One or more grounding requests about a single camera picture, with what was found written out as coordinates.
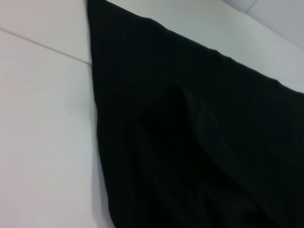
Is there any black t-shirt with FREE print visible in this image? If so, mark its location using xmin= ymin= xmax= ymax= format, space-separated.
xmin=86 ymin=0 xmax=304 ymax=228

